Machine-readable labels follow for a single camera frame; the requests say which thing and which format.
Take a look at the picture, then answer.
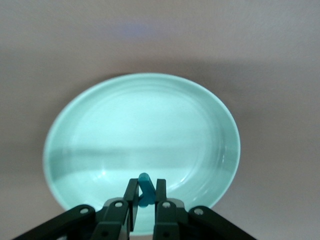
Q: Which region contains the teal foam letter r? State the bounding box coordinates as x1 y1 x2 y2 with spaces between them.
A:
137 172 157 209

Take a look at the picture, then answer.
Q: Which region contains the mint green plate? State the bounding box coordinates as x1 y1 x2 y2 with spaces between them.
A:
42 72 241 237

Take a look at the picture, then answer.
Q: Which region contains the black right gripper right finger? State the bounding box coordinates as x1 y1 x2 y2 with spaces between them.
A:
152 178 253 240

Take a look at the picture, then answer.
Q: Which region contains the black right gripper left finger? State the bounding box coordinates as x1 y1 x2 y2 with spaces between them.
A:
14 177 140 240

